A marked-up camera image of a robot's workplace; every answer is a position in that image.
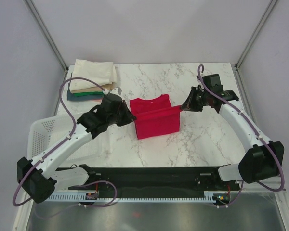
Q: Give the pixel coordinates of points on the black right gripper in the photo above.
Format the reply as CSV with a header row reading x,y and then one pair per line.
x,y
190,104

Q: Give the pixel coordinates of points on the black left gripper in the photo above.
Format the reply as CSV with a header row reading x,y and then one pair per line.
x,y
128,117

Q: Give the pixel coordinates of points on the red t shirt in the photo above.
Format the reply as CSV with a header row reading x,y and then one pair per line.
x,y
155,117

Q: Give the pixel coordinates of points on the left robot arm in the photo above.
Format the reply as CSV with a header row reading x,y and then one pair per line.
x,y
35,176

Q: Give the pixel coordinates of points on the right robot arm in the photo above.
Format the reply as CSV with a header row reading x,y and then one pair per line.
x,y
263,157

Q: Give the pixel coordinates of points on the folded green t shirt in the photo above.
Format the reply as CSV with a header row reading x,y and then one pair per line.
x,y
93,93

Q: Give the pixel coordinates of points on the folded beige t shirt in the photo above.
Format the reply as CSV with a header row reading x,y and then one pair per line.
x,y
93,89

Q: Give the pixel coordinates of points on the folded white t shirt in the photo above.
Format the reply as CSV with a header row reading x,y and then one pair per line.
x,y
102,73

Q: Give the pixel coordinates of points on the white plastic basket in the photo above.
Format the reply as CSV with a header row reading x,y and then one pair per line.
x,y
46,132

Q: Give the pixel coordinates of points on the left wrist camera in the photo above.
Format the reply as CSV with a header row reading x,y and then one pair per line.
x,y
116,91

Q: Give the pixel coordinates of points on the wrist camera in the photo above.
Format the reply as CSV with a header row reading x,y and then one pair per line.
x,y
213,83
116,91

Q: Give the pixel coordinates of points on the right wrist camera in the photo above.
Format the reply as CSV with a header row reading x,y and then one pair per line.
x,y
213,83

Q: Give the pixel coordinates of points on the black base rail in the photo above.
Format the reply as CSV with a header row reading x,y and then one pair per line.
x,y
157,181

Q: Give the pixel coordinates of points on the white cable duct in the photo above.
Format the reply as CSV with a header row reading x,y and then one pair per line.
x,y
90,196

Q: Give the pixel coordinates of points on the left aluminium frame post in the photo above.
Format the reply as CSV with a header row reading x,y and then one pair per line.
x,y
41,24

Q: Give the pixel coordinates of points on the aluminium frame post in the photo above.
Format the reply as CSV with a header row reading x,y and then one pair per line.
x,y
41,24
261,23

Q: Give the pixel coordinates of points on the right aluminium frame post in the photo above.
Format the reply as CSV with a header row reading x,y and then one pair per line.
x,y
261,23

